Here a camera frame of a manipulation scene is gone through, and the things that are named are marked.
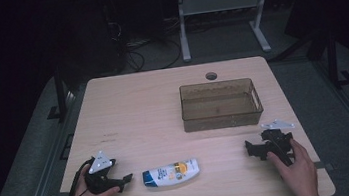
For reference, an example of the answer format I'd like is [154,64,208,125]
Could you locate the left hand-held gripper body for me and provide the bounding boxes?
[82,148,126,196]

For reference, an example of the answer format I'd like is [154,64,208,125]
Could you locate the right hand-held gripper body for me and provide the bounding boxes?
[259,117,301,169]

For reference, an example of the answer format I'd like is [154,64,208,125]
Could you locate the white shampoo bottle blue cap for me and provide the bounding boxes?
[140,157,203,190]

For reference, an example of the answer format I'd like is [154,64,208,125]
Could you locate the brown transparent plastic box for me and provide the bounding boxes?
[178,75,266,134]

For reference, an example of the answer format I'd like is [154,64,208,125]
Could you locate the person's right hand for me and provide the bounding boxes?
[265,136,320,196]

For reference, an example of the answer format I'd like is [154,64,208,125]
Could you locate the grey metal table stand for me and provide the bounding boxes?
[175,0,279,64]

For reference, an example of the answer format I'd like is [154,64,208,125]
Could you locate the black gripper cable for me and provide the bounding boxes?
[55,157,99,196]

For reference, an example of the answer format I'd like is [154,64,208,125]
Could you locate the black upright post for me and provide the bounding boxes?
[51,62,70,122]

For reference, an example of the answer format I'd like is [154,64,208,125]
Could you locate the black floor cables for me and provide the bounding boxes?
[106,13,185,76]

